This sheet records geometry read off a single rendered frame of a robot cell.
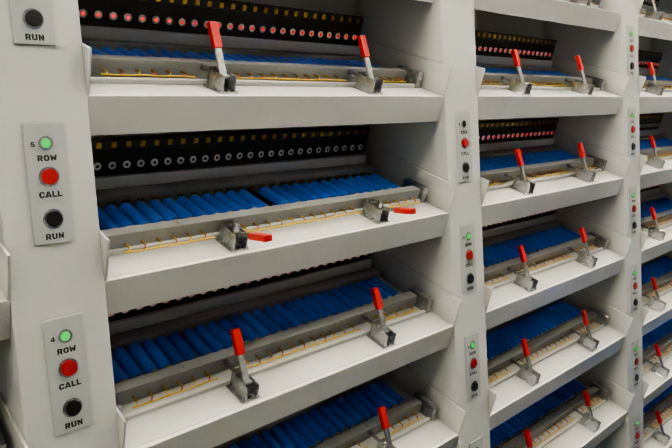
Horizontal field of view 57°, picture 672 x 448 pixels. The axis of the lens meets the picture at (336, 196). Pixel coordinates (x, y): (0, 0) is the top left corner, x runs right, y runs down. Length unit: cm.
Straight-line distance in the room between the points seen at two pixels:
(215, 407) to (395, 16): 73
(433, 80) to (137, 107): 55
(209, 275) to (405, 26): 59
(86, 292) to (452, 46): 72
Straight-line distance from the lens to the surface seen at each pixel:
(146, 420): 83
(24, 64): 70
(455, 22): 113
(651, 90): 194
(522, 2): 133
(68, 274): 71
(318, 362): 96
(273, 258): 84
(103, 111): 73
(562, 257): 159
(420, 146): 113
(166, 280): 76
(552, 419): 164
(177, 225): 81
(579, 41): 176
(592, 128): 173
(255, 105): 82
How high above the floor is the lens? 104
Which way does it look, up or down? 5 degrees down
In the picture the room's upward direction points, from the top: 3 degrees counter-clockwise
